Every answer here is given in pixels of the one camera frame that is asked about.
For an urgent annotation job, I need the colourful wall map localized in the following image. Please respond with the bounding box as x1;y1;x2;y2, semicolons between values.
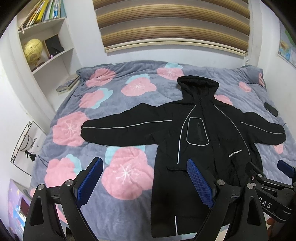
278;22;296;67

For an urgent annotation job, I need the grey floral bed blanket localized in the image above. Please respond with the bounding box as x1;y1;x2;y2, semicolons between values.
31;61;295;240

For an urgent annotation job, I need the purple storage box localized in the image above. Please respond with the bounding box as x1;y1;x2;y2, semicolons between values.
8;179;32;240

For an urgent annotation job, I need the black picture frame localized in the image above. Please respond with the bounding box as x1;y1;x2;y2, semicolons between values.
43;34;65;59

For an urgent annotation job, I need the stack of books on bed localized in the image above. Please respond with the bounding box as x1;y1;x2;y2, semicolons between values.
56;74;80;94

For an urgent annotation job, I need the black phone on bed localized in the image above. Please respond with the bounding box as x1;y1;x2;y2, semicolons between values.
263;102;278;117

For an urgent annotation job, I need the striped window blind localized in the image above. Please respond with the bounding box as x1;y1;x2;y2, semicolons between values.
93;0;250;56

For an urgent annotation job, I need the black hooded jacket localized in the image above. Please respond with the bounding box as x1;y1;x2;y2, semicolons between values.
81;76;286;238

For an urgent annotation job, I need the white paper bag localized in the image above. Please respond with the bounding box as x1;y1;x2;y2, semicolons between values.
11;121;47;176

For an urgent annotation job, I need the yellow globe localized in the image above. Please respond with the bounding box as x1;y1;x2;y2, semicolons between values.
23;39;43;66

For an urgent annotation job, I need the row of upright books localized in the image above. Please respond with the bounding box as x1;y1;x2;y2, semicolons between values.
18;1;66;31

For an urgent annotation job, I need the person's right hand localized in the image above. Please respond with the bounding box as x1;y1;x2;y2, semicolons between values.
266;217;277;240

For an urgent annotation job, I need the white wall bookshelf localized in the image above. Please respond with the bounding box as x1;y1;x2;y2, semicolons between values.
16;1;81;120

